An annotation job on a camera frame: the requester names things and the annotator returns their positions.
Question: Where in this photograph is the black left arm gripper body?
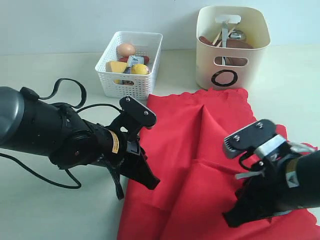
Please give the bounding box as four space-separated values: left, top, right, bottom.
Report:
99 125 146 178

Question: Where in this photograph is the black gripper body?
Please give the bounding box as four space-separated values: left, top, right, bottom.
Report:
235 152 300 219

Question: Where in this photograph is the red table cloth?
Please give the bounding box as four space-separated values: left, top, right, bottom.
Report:
117 88 320 240

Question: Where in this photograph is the yellow lemon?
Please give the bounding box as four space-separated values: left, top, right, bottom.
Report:
131 63 150 75

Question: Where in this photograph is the yellow cheese wedge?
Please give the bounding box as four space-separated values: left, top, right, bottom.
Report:
105 61 128 74

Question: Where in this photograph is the blue white milk carton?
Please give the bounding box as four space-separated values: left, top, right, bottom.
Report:
123 55 145 74

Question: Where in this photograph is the red sausage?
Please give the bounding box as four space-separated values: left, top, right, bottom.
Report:
118 55 150 64

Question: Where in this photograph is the brown egg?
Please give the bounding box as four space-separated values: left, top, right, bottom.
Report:
117 43 136 57

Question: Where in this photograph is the dark wooden spoon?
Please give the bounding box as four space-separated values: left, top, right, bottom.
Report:
198 36 215 46

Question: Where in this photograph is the wooden chopstick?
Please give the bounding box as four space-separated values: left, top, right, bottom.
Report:
212 30 222 46
216 25 235 48

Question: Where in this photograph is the brown wooden plate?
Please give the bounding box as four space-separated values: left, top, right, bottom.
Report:
214 39 253 67

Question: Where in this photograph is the silver table knife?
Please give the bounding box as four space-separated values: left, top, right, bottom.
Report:
221 21 229 65

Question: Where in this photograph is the stainless steel cup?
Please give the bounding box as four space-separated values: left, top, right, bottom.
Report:
228 29 247 42

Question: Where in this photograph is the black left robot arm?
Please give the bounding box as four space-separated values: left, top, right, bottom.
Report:
0 87 160 199

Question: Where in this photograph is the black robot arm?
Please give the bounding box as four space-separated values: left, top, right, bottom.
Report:
233 151 320 224

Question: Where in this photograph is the white perforated plastic basket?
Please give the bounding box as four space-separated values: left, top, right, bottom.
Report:
95 31 163 100

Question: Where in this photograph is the cream plastic bin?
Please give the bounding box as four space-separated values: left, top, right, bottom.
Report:
196 5 271 90

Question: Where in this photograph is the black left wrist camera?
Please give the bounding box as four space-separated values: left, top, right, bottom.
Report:
109 96 157 137

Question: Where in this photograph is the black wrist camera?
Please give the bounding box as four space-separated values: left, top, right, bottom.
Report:
109 96 157 137
223 119 286 159

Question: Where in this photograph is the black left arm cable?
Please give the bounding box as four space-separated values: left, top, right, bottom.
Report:
0 78 126 200

